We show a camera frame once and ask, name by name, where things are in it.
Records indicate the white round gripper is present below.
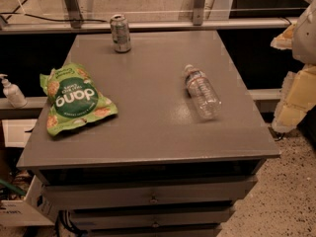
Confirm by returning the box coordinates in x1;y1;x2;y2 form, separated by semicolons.
271;0;316;133

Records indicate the clear plastic water bottle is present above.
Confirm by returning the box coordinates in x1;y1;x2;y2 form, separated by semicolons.
184;64;222;119

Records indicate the white pump dispenser bottle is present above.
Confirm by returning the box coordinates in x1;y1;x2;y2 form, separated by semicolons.
0;74;27;108

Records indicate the grey drawer cabinet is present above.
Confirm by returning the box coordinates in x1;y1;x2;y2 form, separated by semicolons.
18;31;278;237

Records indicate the silver green soda can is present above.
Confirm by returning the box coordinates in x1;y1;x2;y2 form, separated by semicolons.
110;14;131;53

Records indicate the green chips bag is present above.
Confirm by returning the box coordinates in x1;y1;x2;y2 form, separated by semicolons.
39;63;118;136

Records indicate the white cardboard box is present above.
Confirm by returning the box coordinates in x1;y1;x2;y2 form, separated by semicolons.
0;177;58;227

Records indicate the right metal window bracket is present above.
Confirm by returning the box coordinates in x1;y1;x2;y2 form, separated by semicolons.
192;0;205;26

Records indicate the metal window bracket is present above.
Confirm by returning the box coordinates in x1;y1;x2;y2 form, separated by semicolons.
64;0;83;29
192;0;205;26

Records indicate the left metal window bracket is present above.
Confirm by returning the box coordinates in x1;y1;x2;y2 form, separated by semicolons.
64;0;83;29

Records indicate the black cable on sill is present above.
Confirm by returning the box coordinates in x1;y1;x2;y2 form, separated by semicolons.
0;11;110;24

